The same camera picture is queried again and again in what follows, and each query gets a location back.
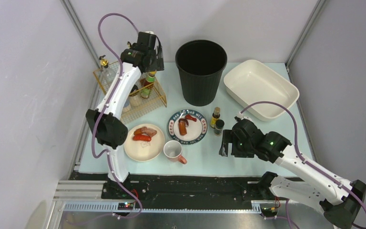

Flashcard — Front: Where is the yellow cap sauce bottle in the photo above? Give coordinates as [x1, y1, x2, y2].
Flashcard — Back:
[141, 71, 156, 99]

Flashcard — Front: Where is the black lid spice jar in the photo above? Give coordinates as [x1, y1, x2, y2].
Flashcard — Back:
[129, 85, 142, 107]

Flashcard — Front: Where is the glass oil bottle gold spout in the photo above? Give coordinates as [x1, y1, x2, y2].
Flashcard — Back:
[99, 55, 116, 85]

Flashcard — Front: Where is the silver lid spice jar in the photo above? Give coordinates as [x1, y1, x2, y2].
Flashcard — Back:
[122, 100, 131, 113]

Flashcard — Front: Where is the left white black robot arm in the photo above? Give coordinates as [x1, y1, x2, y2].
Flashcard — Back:
[85, 31, 164, 182]

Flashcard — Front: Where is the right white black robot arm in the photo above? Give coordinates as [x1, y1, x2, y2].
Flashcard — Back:
[219, 117, 366, 229]

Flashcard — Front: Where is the black cap pepper jar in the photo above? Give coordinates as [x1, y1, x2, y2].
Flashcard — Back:
[214, 119, 224, 136]

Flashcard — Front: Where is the brown cap small bottle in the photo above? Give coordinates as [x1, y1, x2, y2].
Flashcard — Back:
[210, 107, 221, 128]

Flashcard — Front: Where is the patterned rim white plate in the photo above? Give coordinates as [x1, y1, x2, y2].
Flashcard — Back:
[167, 109, 208, 145]

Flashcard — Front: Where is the orange sausage on patterned plate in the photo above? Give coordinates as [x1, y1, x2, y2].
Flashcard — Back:
[179, 123, 187, 136]

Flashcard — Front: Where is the black plastic trash bin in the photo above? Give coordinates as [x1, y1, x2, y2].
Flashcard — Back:
[175, 40, 227, 106]

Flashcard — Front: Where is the red sausage piece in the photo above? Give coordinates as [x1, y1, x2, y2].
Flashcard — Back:
[185, 114, 197, 122]

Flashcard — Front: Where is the dark sausage piece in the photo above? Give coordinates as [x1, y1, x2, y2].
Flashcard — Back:
[178, 118, 189, 127]

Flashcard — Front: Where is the pink ceramic mug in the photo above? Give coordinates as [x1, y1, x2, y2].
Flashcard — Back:
[163, 140, 187, 165]

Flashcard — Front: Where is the white rectangular basin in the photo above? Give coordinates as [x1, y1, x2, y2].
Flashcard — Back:
[222, 60, 301, 120]

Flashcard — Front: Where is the brown meat piece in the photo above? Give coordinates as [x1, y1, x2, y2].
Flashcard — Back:
[133, 126, 157, 137]

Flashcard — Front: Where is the red sausage on cream plate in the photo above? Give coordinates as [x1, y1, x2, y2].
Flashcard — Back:
[132, 135, 152, 142]

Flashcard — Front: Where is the cream round plate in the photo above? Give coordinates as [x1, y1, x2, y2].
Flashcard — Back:
[123, 124, 165, 162]

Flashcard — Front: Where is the yellow wire mesh rack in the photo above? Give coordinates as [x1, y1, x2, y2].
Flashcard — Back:
[93, 61, 167, 124]

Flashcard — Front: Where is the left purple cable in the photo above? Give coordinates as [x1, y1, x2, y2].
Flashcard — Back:
[91, 12, 144, 219]

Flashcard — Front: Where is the purple cable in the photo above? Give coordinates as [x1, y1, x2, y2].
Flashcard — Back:
[91, 12, 144, 219]
[238, 101, 366, 229]

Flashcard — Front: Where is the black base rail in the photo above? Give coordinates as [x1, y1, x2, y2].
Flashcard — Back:
[70, 172, 286, 210]

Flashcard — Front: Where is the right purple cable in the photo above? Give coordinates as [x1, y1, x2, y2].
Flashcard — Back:
[238, 101, 366, 229]

